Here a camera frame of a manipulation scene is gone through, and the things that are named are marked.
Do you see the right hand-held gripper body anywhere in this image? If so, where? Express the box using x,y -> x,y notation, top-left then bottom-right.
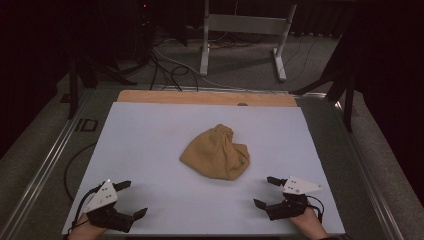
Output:
265,176 -> 324,221

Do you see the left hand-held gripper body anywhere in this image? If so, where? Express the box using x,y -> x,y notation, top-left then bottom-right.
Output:
83,179 -> 136,234

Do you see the tan garment with mushroom patch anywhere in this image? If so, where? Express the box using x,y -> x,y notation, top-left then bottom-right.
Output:
179,123 -> 251,182

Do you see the person's left hand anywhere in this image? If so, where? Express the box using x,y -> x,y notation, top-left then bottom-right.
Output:
66,213 -> 108,240

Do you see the person's right hand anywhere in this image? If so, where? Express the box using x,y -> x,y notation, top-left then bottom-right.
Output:
289,206 -> 331,240

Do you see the white table mat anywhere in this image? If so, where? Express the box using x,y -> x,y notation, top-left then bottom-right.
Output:
61,101 -> 346,236

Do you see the black metal stand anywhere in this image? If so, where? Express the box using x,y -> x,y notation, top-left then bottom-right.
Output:
68,53 -> 138,120
289,29 -> 356,133

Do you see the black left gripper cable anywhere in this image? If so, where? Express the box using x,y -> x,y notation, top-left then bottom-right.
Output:
68,184 -> 101,234

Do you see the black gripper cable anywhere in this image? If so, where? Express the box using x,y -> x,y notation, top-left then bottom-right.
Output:
306,194 -> 325,224
68,184 -> 101,234

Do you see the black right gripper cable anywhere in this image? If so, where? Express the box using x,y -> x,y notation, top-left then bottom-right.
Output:
306,194 -> 325,224

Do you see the black looped floor cable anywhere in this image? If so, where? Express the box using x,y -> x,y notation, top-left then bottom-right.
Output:
63,142 -> 98,203

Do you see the aluminium floor rail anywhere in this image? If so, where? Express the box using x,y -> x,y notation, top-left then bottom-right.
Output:
328,96 -> 404,240
0,89 -> 96,240

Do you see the black floor cable bundle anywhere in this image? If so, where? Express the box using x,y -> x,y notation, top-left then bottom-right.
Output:
146,39 -> 201,93

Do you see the white floor cable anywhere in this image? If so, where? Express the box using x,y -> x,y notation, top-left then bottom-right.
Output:
151,46 -> 284,93

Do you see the white metal stand frame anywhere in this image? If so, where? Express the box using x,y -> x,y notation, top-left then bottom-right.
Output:
199,0 -> 298,83

